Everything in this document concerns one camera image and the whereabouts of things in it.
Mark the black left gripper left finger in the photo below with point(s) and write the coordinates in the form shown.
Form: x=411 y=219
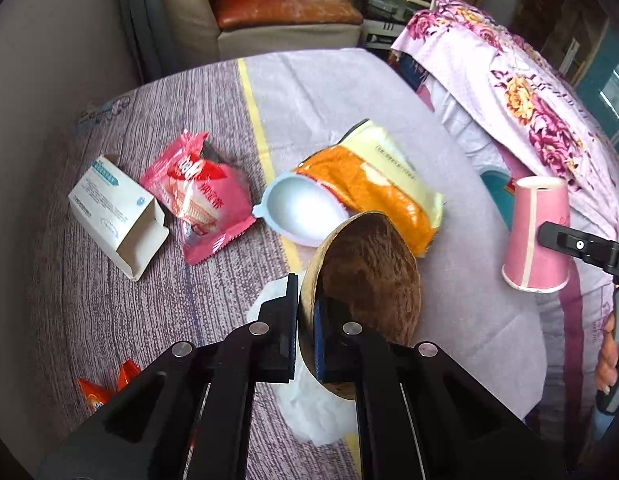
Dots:
x=188 y=414

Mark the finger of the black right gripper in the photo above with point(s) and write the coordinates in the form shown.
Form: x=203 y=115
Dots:
x=591 y=249

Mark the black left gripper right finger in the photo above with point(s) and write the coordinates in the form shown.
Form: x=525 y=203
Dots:
x=421 y=415

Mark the pink paper cup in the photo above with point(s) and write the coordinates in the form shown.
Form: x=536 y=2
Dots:
x=530 y=266

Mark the orange yellow snack bag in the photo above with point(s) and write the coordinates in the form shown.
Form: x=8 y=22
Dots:
x=367 y=171

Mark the teal plastic trash bin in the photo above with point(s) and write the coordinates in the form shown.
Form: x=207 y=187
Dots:
x=502 y=189

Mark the person's right hand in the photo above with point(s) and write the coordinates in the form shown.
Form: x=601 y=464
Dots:
x=606 y=374

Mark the orange red candy wrapper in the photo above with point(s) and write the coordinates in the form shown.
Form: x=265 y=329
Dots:
x=97 y=395

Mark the white crumpled tissue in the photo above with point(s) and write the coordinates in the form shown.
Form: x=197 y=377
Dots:
x=310 y=410

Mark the pink snack wrapper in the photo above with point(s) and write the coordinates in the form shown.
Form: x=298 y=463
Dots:
x=210 y=198

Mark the white blue medicine box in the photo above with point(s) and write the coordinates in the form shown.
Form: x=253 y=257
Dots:
x=124 y=219

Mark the pink floral quilt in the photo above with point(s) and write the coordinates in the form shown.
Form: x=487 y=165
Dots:
x=517 y=98

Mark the beige sofa orange cushion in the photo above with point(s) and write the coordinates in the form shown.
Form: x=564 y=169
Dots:
x=209 y=31

